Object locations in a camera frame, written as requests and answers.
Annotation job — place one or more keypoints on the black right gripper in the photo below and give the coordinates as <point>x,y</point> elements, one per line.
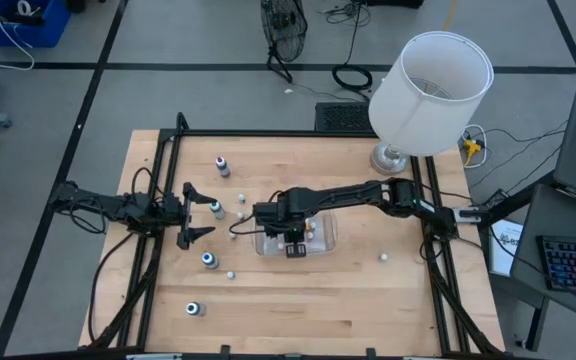
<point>280,215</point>

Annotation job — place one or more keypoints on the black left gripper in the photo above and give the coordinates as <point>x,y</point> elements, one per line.
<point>173,209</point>

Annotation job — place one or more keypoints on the small orange bottle yellow label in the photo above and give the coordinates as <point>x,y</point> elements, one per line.
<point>310,234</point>

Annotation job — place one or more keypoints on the large green food coloring bottle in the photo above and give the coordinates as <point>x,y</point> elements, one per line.
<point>218,211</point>

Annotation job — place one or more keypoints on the small orange coloring bottle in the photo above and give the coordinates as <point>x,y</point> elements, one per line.
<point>310,225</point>

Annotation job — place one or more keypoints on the large purple food coloring bottle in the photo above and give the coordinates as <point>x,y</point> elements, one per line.
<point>222,167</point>

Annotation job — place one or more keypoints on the small yellow coloring bottle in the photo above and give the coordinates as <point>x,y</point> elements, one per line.
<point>383,257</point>

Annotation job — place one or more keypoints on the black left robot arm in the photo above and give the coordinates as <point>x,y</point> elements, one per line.
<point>108,206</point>

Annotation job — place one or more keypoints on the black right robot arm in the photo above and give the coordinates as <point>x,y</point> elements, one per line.
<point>348,194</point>

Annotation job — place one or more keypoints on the large blue food coloring bottle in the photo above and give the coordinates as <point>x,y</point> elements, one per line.
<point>210,260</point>

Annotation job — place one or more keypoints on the large black food coloring bottle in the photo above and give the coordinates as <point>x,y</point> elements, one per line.
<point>194,308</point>

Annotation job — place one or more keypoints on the clear plastic bin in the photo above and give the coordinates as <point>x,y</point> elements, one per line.
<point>325,240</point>

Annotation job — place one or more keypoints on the black table clamp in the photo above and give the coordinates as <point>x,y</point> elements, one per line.
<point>370,352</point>
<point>225,350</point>

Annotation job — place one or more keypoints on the black vented computer case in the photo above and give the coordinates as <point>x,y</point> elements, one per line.
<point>343,117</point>

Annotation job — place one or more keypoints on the white shade table lamp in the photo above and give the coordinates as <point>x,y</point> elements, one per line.
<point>418,115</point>

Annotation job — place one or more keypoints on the yellow plug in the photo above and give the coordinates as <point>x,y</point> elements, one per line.
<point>472,147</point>

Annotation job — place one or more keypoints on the black floor fan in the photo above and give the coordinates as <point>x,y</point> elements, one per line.
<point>283,30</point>

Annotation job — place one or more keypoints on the white paper sheet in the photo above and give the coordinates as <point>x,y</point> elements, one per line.
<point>505,250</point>

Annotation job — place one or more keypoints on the blue plastic crate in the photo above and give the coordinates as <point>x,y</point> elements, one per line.
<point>43,30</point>

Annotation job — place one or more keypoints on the black backlit keyboard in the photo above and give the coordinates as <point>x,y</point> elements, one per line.
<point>573,262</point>

